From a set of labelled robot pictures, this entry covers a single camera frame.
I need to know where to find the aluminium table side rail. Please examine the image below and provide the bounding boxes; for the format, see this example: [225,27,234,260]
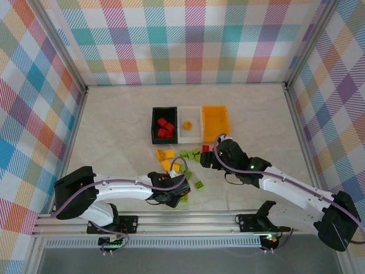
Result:
[26,85,90,274]
[284,82,349,274]

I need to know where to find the aluminium mounting rail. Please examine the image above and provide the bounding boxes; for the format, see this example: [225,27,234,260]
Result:
[31,210,347,238]

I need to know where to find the black plastic bin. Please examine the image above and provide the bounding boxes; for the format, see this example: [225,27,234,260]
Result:
[151,106,180,144]

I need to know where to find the black electronics board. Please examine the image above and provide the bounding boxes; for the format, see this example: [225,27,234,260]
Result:
[261,234,279,249]
[98,236,127,248]

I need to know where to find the orange plastic bin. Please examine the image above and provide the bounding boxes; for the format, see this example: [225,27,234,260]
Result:
[201,105,231,143]

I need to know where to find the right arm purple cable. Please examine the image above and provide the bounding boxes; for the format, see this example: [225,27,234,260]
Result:
[213,133,365,253]

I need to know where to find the grey slotted cable duct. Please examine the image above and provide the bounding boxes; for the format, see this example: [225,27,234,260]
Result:
[45,238,263,248]

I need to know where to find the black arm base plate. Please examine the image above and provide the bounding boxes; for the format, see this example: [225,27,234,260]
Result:
[87,215,139,235]
[238,213,291,233]

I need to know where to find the aluminium frame post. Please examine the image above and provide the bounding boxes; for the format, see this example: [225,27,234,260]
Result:
[33,0,90,96]
[283,0,340,90]

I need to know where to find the white plastic bin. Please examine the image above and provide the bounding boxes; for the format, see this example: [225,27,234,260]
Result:
[177,106,205,143]

